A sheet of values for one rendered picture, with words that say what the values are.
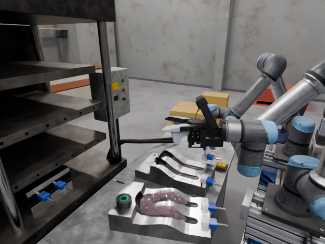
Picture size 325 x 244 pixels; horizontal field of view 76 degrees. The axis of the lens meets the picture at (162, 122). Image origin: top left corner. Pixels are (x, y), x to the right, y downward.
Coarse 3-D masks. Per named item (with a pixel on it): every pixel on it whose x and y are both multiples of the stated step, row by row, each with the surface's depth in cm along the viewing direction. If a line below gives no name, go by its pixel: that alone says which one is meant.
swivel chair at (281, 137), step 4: (304, 108) 276; (300, 112) 274; (304, 112) 282; (280, 132) 279; (284, 132) 275; (288, 132) 293; (280, 136) 282; (284, 136) 282; (276, 140) 271; (280, 140) 270; (284, 140) 271; (272, 144) 297; (272, 148) 299
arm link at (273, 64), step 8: (272, 56) 113; (280, 56) 111; (264, 64) 116; (272, 64) 110; (280, 64) 109; (264, 72) 112; (272, 72) 110; (280, 72) 110; (256, 80) 116; (264, 80) 112; (272, 80) 111; (256, 88) 115; (264, 88) 114; (248, 96) 117; (256, 96) 116; (240, 104) 119; (248, 104) 118; (232, 112) 122; (240, 112) 120
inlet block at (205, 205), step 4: (204, 200) 114; (204, 204) 111; (208, 204) 113; (212, 204) 113; (204, 208) 111; (208, 208) 111; (212, 208) 110; (216, 208) 112; (220, 208) 112; (224, 208) 111
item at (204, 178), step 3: (204, 174) 130; (201, 177) 127; (204, 177) 127; (207, 177) 128; (201, 180) 127; (204, 180) 126; (207, 180) 127; (210, 180) 127; (213, 180) 127; (207, 183) 126; (210, 183) 125; (213, 183) 126; (216, 183) 125
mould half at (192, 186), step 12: (156, 156) 160; (168, 156) 147; (180, 156) 152; (144, 168) 145; (156, 168) 135; (180, 168) 141; (204, 168) 140; (156, 180) 138; (168, 180) 133; (180, 180) 130; (192, 180) 129; (192, 192) 127; (204, 192) 123
